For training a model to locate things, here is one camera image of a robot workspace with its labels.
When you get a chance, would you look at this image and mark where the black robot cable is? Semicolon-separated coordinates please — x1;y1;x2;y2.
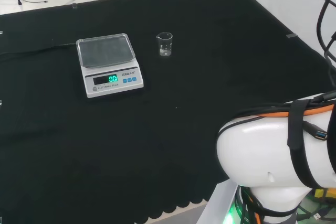
262;0;336;91

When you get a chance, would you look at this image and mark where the black balance power cable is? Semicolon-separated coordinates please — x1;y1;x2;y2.
0;42;78;57

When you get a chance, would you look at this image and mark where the orange robot cable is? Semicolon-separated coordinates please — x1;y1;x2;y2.
256;104;336;118

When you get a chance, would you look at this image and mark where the small clear glass beaker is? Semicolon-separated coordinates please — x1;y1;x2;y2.
156;31;173;57

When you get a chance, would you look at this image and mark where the yellow stop button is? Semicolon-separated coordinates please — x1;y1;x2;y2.
313;188;336;201

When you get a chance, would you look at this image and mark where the electronic balance with steel pan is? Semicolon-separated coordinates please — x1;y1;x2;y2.
76;33;145;99

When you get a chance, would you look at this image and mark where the black bench cloth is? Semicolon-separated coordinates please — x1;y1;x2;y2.
0;0;336;224

